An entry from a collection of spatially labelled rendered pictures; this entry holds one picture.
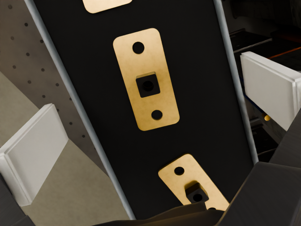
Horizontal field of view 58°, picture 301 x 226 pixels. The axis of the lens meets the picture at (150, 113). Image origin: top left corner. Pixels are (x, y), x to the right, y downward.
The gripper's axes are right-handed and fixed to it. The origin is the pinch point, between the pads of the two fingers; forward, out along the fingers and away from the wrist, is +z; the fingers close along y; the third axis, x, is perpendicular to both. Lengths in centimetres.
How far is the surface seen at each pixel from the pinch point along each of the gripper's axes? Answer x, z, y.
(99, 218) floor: -109, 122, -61
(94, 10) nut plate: 6.5, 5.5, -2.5
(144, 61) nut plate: 1.8, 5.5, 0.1
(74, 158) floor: -63, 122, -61
